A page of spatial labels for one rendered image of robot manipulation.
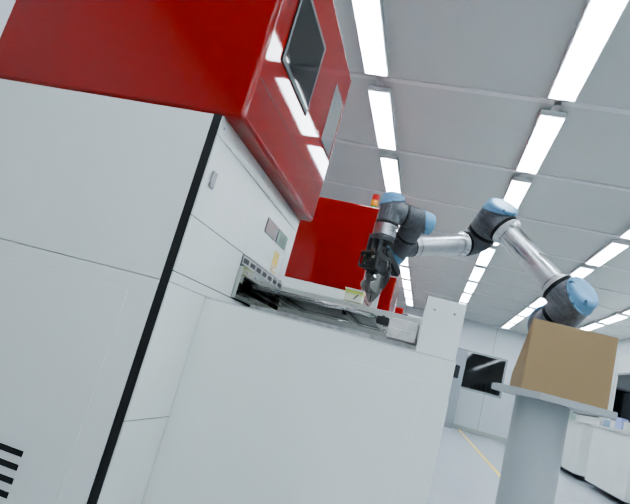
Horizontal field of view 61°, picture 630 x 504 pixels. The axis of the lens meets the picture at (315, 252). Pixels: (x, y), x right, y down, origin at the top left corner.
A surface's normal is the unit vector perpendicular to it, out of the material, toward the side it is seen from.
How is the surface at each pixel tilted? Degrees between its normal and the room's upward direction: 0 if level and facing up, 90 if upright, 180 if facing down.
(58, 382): 90
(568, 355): 90
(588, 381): 90
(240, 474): 90
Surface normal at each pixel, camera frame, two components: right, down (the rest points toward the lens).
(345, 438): -0.19, -0.24
